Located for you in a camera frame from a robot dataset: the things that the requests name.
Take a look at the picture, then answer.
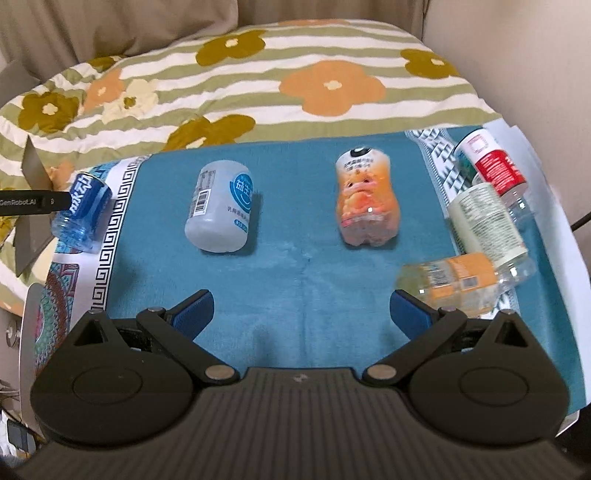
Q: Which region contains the teal patterned cloth mat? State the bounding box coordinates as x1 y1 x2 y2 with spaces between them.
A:
34 125 588 414

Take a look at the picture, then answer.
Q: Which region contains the black GenRobot gripper tip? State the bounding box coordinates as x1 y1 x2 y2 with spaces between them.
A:
0 190 71 216

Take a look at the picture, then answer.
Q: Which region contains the pale green label bottle cup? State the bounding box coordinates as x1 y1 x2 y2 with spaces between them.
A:
448 183 536 292

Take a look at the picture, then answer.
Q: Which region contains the white board under mat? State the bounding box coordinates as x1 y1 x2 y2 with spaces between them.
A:
18 120 591 439

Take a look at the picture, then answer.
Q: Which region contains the beige curtain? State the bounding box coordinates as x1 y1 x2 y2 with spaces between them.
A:
1 0 429 80

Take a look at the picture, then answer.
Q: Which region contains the white blue label bottle cup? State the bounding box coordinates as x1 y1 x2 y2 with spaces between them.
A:
184 160 253 254

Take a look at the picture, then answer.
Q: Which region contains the floral striped quilt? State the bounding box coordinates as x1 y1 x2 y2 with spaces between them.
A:
0 18 502 315

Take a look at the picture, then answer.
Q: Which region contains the orange cartoon bottle cup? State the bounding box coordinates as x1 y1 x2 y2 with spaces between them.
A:
335 146 401 247

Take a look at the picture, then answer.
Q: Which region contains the orange label clear bottle cup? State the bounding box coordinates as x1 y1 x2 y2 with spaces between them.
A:
396 252 501 317

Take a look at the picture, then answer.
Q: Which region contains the red label clear bottle cup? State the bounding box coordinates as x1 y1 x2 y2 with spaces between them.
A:
454 128 533 229

